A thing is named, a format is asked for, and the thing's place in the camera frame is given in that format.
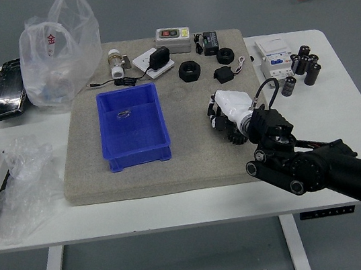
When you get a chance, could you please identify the grey-brown mat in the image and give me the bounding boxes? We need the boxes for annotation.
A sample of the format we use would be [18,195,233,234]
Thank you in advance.
[42,21,279,210]

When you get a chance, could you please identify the grey red-green switch box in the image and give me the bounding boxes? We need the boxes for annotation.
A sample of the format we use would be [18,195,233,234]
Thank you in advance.
[153,24,194,58]

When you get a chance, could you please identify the black plastic tray stack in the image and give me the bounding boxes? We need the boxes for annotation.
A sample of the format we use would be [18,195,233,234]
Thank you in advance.
[0,58,32,121]

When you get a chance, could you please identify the brass valve with white ends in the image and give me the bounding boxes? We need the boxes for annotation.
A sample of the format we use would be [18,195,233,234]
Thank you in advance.
[106,47,134,79]

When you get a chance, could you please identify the small black capacitor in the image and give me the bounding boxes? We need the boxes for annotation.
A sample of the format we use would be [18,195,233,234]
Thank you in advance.
[289,53,302,73]
[307,52,321,66]
[298,43,313,57]
[292,55,311,76]
[279,75,300,98]

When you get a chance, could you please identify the crumpled clear plastic bag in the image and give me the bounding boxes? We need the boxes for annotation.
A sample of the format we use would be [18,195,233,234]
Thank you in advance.
[0,131,73,246]

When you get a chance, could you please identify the white wall socket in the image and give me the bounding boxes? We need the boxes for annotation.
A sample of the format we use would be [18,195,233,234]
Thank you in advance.
[130,44,177,82]

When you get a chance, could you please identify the black labelled power module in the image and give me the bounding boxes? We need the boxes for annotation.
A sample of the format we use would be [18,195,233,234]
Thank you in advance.
[192,30,223,58]

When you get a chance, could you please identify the small black nut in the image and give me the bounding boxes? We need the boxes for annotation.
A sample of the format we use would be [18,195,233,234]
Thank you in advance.
[214,46,237,66]

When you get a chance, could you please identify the black gear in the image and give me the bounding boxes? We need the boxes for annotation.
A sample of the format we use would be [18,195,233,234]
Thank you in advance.
[225,124,251,148]

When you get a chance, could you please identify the blue plastic box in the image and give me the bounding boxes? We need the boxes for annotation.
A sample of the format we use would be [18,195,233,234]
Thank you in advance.
[93,81,175,174]

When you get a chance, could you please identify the black table control panel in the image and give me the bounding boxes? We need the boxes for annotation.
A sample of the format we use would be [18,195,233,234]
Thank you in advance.
[299,206,356,222]

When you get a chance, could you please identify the white plastic bag red print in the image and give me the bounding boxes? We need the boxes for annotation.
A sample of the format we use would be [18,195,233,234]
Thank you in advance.
[10,0,112,118]

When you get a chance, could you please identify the large black capacitor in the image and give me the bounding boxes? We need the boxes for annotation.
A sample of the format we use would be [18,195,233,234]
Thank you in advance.
[301,62,324,87]

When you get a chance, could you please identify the black power adapter with cord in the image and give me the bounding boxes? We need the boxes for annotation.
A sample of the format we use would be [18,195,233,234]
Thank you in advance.
[82,46,175,93]

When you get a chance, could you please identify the small black module with wires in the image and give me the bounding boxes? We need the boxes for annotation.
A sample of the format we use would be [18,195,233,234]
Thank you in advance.
[211,55,251,86]

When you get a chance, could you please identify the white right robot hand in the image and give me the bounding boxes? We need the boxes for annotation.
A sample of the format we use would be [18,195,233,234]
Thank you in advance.
[204,85,257,135]

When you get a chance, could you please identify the big black nut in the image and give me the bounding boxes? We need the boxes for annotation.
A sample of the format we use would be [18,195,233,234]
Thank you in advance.
[177,59,204,84]

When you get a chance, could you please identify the white circuit breaker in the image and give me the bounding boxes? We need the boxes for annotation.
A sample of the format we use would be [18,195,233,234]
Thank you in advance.
[253,35,298,89]

